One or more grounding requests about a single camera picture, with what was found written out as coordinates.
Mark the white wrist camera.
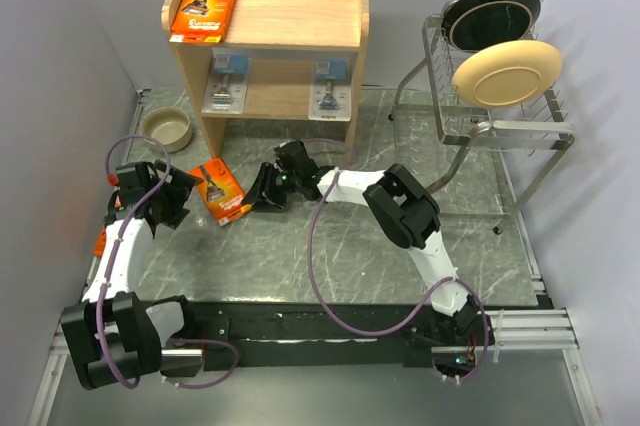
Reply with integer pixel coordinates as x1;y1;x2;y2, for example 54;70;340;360
274;140;309;171
107;173;135;209

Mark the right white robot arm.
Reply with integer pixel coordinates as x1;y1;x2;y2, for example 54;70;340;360
242;140;491;346

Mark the beige plate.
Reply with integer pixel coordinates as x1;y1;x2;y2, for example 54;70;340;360
451;40;563;109

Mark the wooden two-tier shelf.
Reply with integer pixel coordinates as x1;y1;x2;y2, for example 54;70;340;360
161;0;370;157

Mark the hidden orange razor box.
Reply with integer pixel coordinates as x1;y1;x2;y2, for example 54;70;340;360
93;227;107;258

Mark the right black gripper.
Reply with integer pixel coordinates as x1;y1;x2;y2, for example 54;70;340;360
241;163;301;213

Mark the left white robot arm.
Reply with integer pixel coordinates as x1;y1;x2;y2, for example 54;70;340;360
61;160;201;390

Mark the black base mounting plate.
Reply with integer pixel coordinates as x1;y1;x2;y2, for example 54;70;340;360
74;298;501;382

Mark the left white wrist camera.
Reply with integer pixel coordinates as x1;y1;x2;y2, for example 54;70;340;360
107;173;135;209

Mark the metal dish rack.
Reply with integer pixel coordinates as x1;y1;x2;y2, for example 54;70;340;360
388;14;576;234

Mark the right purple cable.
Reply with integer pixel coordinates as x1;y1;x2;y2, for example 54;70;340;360
299;138;492;383

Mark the aluminium rail frame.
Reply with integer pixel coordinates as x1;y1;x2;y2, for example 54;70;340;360
28;310;601;425

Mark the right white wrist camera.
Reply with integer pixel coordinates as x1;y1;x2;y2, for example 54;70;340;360
274;140;309;171

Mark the blue razor blister pack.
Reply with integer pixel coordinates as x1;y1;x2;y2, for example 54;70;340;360
308;60;351;122
201;54;251;115

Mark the beige ceramic bowl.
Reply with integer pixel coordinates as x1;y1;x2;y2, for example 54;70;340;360
140;107;193;153

